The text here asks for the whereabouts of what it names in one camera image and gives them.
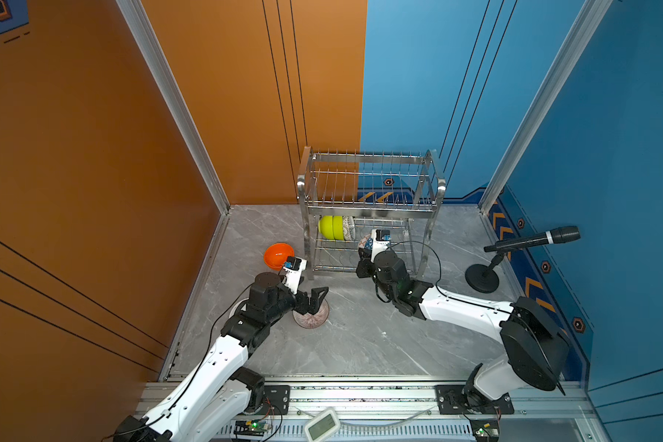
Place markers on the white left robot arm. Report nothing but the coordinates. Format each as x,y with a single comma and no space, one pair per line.
220,387

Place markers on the black microphone on stand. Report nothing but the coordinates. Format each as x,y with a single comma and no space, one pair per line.
483,278

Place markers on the aluminium corner post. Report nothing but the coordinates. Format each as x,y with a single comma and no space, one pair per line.
576,41
148,44

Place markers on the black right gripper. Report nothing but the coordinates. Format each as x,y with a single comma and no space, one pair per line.
363,271

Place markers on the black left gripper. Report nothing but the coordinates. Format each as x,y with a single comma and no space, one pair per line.
314,304

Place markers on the orange plastic bowl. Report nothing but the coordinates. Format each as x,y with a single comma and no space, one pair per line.
276,255

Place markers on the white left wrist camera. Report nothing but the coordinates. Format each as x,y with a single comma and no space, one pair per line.
293,268

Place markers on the pink striped ceramic bowl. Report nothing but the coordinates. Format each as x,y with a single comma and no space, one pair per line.
313,321

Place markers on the stainless steel dish rack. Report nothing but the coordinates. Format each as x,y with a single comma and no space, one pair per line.
396,191

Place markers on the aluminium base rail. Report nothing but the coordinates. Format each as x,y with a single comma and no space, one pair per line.
417,409

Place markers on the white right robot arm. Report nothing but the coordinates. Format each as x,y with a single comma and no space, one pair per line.
535,347

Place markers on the white handheld timer device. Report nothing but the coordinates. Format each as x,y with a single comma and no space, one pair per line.
323,426

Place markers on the aluminium corner post right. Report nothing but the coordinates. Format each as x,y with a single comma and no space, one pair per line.
576,41

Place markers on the lime green bowl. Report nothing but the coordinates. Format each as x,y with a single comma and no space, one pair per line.
338,228
326,227

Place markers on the white maroon patterned bowl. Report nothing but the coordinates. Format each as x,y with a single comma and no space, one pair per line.
348,224

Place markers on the green circuit board left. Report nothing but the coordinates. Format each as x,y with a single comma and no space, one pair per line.
251,429

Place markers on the aluminium corner post left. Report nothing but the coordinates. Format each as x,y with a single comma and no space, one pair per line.
148,44

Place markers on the circuit board right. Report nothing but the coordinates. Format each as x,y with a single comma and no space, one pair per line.
485,430

